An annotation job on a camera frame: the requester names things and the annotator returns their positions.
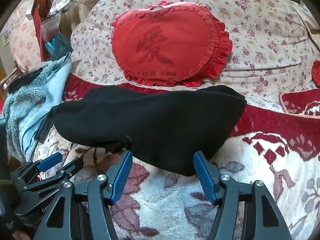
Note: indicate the red cloth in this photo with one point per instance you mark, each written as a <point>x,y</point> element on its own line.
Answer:
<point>38,25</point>

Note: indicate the floral quilt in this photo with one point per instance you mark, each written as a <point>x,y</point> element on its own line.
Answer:
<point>262,30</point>

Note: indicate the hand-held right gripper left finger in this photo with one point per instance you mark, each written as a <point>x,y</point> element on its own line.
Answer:
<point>121,177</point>

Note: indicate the red and white plush blanket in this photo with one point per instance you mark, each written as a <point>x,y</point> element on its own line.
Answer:
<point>262,180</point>

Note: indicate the light blue fleece jacket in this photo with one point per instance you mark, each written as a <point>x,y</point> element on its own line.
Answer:
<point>22,105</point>

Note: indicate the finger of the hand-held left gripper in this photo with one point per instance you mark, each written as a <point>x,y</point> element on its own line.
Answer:
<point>71,168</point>
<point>51,160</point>

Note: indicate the wooden chair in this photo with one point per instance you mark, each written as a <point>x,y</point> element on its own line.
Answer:
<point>6,80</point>

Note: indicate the black cloth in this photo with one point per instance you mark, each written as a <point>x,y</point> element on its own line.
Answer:
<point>25,80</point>

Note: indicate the black smartphone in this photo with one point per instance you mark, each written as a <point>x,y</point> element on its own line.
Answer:
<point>43,130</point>

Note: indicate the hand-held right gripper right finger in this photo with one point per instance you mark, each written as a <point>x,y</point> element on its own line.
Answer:
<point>206,177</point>

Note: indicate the red heart pillow with ruffles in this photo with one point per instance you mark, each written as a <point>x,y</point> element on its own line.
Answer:
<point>317,73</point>
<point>170,42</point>

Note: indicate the clear plastic bag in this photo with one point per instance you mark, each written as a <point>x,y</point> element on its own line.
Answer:
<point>50,26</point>

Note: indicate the black pants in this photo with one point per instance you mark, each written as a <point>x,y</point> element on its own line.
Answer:
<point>150,120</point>

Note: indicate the red patterned cushion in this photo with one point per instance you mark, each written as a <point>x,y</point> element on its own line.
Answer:
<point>300,102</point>

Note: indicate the blue plastic bag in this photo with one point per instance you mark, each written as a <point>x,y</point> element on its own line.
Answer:
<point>58,46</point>

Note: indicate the floral pillow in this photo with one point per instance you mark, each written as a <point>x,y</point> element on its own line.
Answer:
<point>22,40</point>

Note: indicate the person's left hand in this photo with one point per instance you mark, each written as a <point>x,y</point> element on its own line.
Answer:
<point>22,236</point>

